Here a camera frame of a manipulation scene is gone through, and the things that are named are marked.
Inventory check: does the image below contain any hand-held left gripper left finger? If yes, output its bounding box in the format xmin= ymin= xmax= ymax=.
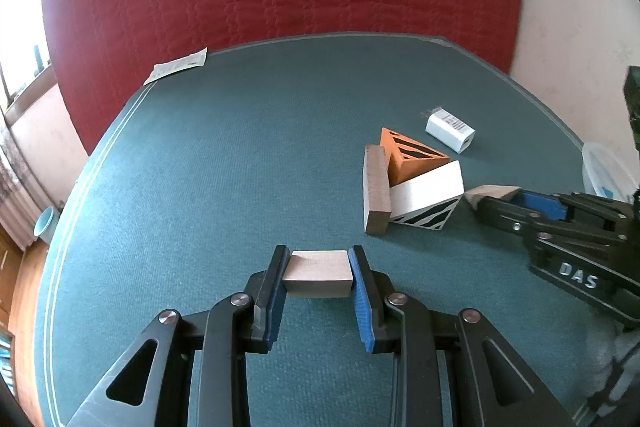
xmin=65 ymin=244 xmax=292 ymax=427

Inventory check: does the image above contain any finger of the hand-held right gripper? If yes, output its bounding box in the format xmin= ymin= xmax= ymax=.
xmin=519 ymin=190 xmax=640 ymax=234
xmin=477 ymin=196 xmax=628 ymax=249

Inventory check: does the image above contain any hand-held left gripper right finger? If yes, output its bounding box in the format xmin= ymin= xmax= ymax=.
xmin=347 ymin=244 xmax=576 ymax=427

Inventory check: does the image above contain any beige triangular wooden block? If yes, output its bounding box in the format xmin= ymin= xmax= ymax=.
xmin=464 ymin=184 xmax=521 ymax=210

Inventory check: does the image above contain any beige rectangular wooden block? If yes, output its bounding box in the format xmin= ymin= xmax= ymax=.
xmin=281 ymin=250 xmax=353 ymax=299

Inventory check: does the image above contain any clear plastic bowl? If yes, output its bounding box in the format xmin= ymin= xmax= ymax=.
xmin=581 ymin=142 xmax=640 ymax=202

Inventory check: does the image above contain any white block with black stripes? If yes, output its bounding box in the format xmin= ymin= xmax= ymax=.
xmin=389 ymin=160 xmax=466 ymax=233

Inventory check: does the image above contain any white charger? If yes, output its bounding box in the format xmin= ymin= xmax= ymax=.
xmin=419 ymin=106 xmax=476 ymax=154

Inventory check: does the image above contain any orange striped triangular block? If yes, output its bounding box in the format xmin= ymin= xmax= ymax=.
xmin=380 ymin=127 xmax=451 ymax=185

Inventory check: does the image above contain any brown wooden block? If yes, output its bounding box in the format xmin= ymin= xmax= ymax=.
xmin=364 ymin=144 xmax=393 ymax=236

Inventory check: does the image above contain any grey cloth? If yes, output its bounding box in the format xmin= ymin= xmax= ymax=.
xmin=585 ymin=312 xmax=640 ymax=418

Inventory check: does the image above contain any dark green object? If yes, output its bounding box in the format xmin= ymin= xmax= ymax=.
xmin=622 ymin=66 xmax=640 ymax=158

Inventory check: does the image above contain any teal bowl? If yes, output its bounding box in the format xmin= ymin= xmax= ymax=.
xmin=32 ymin=206 xmax=61 ymax=240

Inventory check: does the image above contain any white paper sheet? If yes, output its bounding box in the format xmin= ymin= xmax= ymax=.
xmin=143 ymin=47 xmax=209 ymax=86

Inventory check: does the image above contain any window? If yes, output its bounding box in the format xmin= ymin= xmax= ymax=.
xmin=0 ymin=0 xmax=56 ymax=108

